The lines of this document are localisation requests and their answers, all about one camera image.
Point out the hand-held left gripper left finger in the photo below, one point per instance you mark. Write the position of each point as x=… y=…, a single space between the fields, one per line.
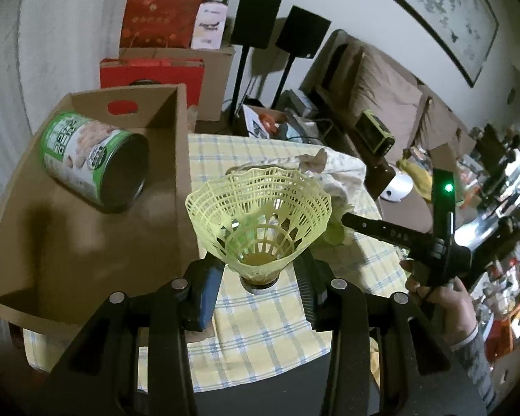
x=210 y=291

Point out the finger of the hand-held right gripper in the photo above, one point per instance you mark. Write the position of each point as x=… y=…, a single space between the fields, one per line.
x=385 y=233

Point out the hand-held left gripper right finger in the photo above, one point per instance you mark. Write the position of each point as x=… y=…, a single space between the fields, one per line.
x=307 y=291

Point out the yellow plastic shuttlecock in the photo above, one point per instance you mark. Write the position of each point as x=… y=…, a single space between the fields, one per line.
x=260 y=274

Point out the white floral cloth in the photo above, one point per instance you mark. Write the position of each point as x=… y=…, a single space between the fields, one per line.
x=342 y=173

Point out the cardboard box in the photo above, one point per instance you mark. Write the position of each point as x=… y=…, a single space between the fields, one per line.
x=47 y=247

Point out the person's right forearm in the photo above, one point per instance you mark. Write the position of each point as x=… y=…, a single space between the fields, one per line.
x=474 y=368

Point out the person's right hand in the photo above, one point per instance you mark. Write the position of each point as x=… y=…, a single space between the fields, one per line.
x=457 y=312

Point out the white round gadget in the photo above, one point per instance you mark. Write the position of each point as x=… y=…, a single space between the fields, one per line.
x=396 y=188

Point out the yellow checked tablecloth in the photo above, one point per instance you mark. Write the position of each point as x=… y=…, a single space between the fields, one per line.
x=264 y=333

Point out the yellow banana toy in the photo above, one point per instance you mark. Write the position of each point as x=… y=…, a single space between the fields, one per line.
x=418 y=177

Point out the orange box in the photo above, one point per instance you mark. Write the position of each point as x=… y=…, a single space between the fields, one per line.
x=515 y=325

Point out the green and black device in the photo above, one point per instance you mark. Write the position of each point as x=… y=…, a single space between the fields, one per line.
x=375 y=132

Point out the brown sofa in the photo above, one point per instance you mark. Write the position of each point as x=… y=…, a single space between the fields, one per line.
x=385 y=91

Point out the small open printed box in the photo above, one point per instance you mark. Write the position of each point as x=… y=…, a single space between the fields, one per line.
x=258 y=121

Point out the green label tin can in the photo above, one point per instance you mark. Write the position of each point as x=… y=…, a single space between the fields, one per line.
x=82 y=151

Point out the brown cardboard carton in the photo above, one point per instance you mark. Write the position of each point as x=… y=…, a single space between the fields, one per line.
x=216 y=82

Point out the black speaker on stand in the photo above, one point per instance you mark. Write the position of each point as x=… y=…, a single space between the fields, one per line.
x=255 y=17
x=302 y=32

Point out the flat red gift box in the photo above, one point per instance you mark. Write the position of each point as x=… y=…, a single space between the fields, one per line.
x=156 y=73

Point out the framed landscape painting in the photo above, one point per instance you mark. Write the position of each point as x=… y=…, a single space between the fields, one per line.
x=437 y=4

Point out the white carton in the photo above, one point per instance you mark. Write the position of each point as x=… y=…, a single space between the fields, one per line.
x=210 y=26

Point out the red gift bag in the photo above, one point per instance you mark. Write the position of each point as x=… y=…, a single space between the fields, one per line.
x=160 y=17

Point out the black camera rig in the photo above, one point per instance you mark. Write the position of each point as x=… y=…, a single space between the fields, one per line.
x=496 y=156

